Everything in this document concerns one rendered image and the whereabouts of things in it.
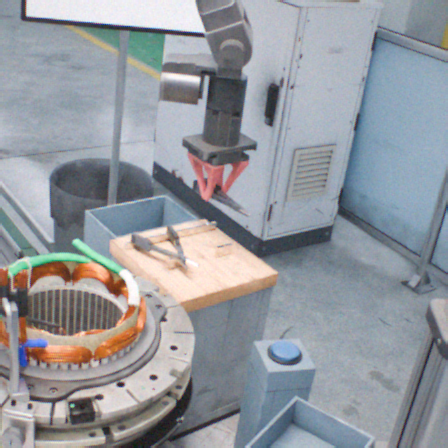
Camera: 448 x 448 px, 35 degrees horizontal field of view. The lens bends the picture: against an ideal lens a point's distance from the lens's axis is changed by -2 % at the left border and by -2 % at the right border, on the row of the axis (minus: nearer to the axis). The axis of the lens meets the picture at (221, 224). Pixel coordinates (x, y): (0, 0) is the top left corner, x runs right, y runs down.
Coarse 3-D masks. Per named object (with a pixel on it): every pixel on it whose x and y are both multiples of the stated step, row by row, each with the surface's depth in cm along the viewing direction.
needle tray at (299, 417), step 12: (288, 408) 84; (300, 408) 86; (312, 408) 85; (276, 420) 82; (288, 420) 86; (300, 420) 86; (312, 420) 85; (324, 420) 84; (336, 420) 83; (264, 432) 80; (276, 432) 83; (288, 432) 86; (300, 432) 86; (312, 432) 86; (324, 432) 85; (336, 432) 84; (348, 432) 83; (360, 432) 82; (252, 444) 78; (264, 444) 81; (276, 444) 84; (288, 444) 84; (300, 444) 84; (312, 444) 84; (324, 444) 85; (336, 444) 84; (348, 444) 83; (360, 444) 82; (372, 444) 81
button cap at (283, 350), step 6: (276, 342) 99; (282, 342) 99; (288, 342) 99; (276, 348) 98; (282, 348) 98; (288, 348) 98; (294, 348) 98; (276, 354) 97; (282, 354) 97; (288, 354) 97; (294, 354) 97; (282, 360) 97; (288, 360) 97; (294, 360) 97
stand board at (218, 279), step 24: (120, 240) 115; (168, 240) 117; (192, 240) 118; (216, 240) 119; (144, 264) 109; (192, 264) 111; (216, 264) 112; (240, 264) 113; (264, 264) 114; (168, 288) 104; (192, 288) 105; (216, 288) 106; (240, 288) 108; (264, 288) 112
